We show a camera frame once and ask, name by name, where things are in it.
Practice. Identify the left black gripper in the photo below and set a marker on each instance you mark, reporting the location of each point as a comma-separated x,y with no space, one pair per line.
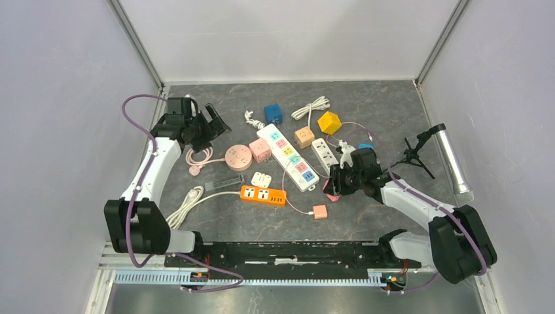
213,129

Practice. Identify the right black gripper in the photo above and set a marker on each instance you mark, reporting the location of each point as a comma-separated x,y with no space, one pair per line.
335,186

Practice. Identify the pink plug adapter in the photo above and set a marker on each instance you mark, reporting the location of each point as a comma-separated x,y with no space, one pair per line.
328,190

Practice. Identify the pink charger plug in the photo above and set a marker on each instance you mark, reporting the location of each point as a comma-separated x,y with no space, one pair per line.
320,212

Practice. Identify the small white power strip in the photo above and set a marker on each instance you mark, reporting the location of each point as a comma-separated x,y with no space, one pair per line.
324,154

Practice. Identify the long white power strip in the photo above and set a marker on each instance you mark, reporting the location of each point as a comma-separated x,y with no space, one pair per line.
295,166

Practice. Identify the pink cube socket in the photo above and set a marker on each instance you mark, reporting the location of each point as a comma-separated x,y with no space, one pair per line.
260,150

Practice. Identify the light blue plug adapter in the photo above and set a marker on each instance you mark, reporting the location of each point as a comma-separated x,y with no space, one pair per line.
365,147

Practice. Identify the orange power strip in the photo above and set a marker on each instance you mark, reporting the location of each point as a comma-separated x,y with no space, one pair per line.
264,196

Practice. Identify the blue cube socket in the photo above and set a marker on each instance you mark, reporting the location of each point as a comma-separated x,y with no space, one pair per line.
273,114

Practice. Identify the tan wooden cube socket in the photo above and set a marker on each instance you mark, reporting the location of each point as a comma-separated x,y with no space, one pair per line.
304,137

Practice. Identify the yellow cube socket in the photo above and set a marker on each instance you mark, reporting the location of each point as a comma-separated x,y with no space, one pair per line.
329,123

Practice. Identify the white plug adapter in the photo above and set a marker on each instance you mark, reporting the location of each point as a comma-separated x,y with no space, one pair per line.
261,180

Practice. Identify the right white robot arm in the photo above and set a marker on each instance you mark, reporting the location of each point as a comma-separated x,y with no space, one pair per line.
457,244

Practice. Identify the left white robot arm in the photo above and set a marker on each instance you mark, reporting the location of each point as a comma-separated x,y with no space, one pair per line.
134,220

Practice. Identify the pink round socket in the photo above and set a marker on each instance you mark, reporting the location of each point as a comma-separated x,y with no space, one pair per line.
238,158

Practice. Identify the black mini tripod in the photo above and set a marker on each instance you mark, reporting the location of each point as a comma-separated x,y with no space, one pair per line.
411,154

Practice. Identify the silver microphone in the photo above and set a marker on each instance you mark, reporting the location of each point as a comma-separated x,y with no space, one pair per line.
461,188

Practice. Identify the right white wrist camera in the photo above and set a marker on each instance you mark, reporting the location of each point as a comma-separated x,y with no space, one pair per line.
345,150

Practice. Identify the grey flat bracket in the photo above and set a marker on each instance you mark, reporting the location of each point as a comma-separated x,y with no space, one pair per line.
217,185

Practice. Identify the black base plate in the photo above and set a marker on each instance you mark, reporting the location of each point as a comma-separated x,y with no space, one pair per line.
298,260

